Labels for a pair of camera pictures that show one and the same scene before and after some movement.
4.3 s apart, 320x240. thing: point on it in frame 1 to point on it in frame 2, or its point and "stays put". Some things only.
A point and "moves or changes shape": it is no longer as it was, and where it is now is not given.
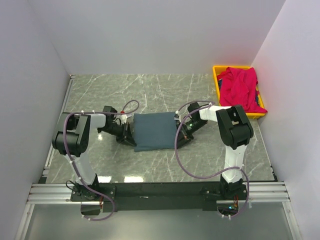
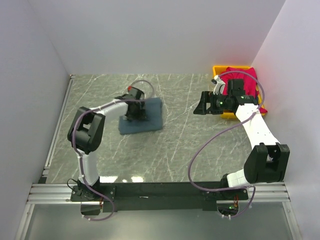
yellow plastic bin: (217, 69) stays put
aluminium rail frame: (44, 192) stays put
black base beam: (158, 196) stays put
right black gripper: (183, 136) to (207, 97)
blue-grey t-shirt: (154, 131) moves or changes shape
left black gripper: (126, 136) to (140, 115)
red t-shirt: (238, 87) stays put
